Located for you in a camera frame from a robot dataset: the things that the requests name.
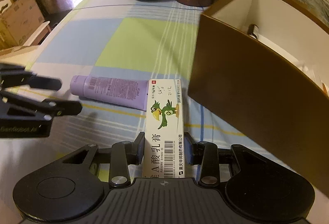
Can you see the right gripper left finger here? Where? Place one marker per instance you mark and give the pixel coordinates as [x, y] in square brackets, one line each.
[124, 154]

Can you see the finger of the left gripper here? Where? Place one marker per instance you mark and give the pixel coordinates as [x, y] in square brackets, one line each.
[61, 108]
[16, 75]

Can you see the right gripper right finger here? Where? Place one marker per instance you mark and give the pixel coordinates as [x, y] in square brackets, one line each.
[205, 156]

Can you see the white ointment carton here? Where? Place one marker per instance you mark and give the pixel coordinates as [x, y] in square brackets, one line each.
[164, 141]

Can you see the purple cream tube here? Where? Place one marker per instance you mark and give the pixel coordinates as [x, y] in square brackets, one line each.
[123, 92]

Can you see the white wifi router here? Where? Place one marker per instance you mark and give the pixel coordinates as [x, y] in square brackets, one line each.
[311, 71]

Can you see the small brown bottle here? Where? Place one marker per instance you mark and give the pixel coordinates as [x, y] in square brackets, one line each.
[253, 31]

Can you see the cardboard boxes stack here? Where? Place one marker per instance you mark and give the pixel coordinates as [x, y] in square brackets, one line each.
[19, 20]

